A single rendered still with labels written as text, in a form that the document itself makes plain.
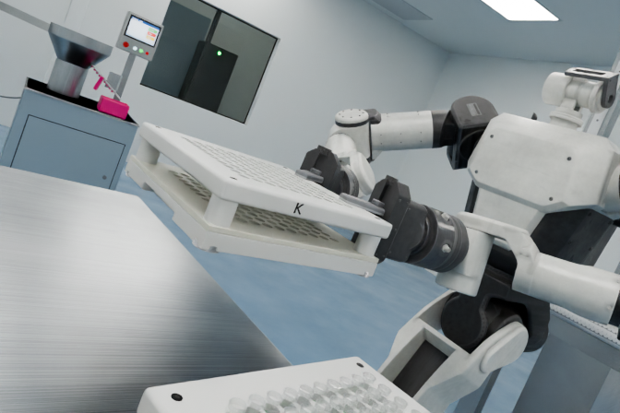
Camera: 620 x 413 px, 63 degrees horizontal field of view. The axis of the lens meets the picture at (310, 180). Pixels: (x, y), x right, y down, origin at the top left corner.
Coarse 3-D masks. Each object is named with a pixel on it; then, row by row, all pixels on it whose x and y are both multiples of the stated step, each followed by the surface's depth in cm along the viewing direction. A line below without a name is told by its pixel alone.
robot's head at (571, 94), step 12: (552, 84) 102; (564, 84) 100; (576, 84) 99; (588, 84) 98; (552, 96) 102; (564, 96) 100; (576, 96) 99; (588, 96) 97; (564, 108) 100; (576, 108) 102; (588, 108) 99
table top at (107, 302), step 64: (0, 192) 76; (64, 192) 88; (0, 256) 57; (64, 256) 64; (128, 256) 72; (192, 256) 82; (0, 320) 46; (64, 320) 50; (128, 320) 55; (192, 320) 61; (0, 384) 38; (64, 384) 41; (128, 384) 44
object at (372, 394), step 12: (336, 396) 39; (348, 396) 40; (360, 396) 41; (372, 396) 42; (288, 408) 35; (300, 408) 36; (312, 408) 36; (324, 408) 37; (336, 408) 38; (348, 408) 39; (360, 408) 39; (372, 408) 40; (384, 408) 40; (396, 408) 41
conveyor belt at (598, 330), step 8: (552, 304) 161; (552, 312) 161; (560, 312) 159; (568, 312) 157; (568, 320) 157; (576, 320) 155; (584, 320) 154; (584, 328) 154; (592, 328) 152; (600, 328) 151; (608, 328) 150; (616, 328) 152; (600, 336) 151; (608, 336) 149; (616, 336) 148; (616, 344) 147
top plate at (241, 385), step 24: (336, 360) 48; (360, 360) 50; (168, 384) 34; (192, 384) 35; (216, 384) 36; (240, 384) 37; (264, 384) 38; (288, 384) 40; (312, 384) 41; (144, 408) 32; (168, 408) 31; (192, 408) 32; (216, 408) 33; (408, 408) 44
